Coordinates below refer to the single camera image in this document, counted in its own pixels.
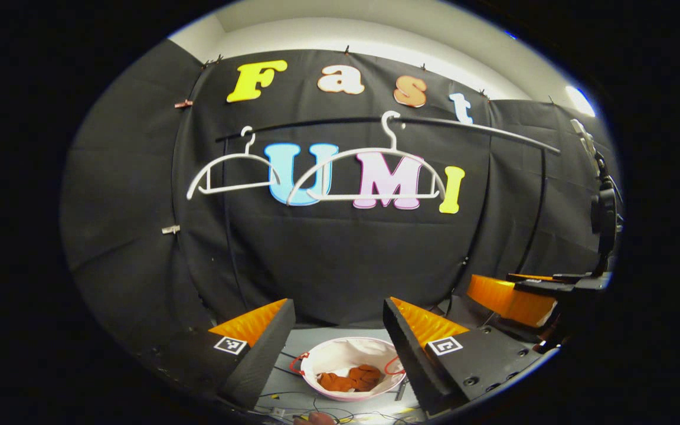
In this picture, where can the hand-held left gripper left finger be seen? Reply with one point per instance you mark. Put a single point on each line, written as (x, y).
(260, 354)

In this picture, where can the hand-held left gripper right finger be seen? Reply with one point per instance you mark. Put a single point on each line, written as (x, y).
(417, 360)

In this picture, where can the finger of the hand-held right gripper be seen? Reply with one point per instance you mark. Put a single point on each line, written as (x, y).
(570, 283)
(511, 301)

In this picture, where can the orange shirt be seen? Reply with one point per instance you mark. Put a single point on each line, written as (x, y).
(352, 379)

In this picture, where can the white pink laundry hamper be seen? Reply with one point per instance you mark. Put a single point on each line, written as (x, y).
(340, 354)

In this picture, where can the white clothes hanger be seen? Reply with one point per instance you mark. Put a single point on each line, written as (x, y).
(369, 197)
(234, 189)

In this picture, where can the black backdrop cloth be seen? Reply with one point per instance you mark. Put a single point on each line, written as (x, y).
(346, 265)

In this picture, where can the ceiling light panel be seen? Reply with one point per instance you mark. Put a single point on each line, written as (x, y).
(579, 100)

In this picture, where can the silver cloth clip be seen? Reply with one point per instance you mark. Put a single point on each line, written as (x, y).
(170, 229)

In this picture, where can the copper cloth clip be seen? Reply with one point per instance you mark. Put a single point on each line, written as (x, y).
(184, 104)

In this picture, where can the row of black cloth clips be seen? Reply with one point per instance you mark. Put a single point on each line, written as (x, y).
(346, 49)

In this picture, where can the black clothes rail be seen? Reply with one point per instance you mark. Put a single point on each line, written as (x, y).
(304, 126)

